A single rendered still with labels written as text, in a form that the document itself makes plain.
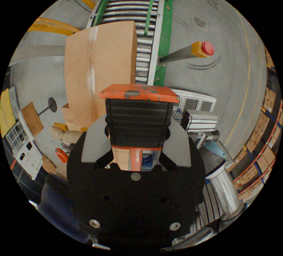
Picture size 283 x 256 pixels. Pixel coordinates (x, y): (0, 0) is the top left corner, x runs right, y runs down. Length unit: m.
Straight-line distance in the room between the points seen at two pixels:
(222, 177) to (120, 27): 0.73
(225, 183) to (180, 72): 1.42
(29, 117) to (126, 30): 2.01
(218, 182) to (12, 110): 7.87
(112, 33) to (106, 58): 0.13
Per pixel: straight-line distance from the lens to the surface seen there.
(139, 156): 0.17
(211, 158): 0.38
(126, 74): 0.42
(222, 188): 0.42
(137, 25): 0.93
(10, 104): 7.62
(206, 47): 0.44
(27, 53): 1.28
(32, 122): 2.09
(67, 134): 0.32
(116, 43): 0.45
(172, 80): 1.45
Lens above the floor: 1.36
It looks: 62 degrees down
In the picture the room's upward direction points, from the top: 180 degrees clockwise
